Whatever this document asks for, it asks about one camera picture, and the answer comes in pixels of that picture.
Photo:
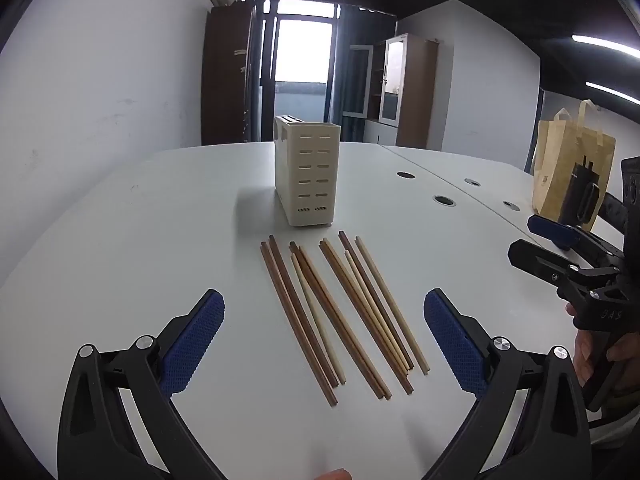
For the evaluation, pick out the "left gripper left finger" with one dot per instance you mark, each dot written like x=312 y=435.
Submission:
x=95 y=437

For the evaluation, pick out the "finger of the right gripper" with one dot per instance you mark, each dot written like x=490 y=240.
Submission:
x=541 y=263
x=563 y=236

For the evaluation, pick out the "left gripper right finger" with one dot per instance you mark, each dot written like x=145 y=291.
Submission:
x=551 y=439

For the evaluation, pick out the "dark brown chopstick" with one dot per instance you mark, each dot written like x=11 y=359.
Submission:
x=297 y=328
x=347 y=244
x=303 y=321

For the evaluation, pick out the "light bamboo chopstick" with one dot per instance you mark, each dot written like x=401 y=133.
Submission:
x=376 y=314
x=392 y=303
x=314 y=310

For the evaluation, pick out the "person's right hand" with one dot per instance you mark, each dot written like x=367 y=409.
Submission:
x=626 y=350

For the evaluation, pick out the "person's left hand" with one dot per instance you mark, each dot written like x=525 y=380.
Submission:
x=337 y=474

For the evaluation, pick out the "tan non-woven tote bag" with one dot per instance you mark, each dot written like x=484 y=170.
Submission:
x=563 y=142

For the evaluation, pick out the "ceiling tube light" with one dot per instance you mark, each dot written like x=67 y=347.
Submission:
x=608 y=44
x=613 y=92

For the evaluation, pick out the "brown glass-door cabinet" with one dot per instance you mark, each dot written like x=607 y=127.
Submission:
x=389 y=91

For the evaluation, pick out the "cream plastic utensil holder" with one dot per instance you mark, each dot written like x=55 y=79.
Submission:
x=305 y=169

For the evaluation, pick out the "balcony glass door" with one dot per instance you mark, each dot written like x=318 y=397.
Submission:
x=297 y=62

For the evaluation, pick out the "dark brown wardrobe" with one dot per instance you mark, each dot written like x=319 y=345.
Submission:
x=225 y=84

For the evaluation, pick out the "table cable grommet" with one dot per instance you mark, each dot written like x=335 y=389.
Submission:
x=511 y=205
x=444 y=200
x=406 y=175
x=472 y=182

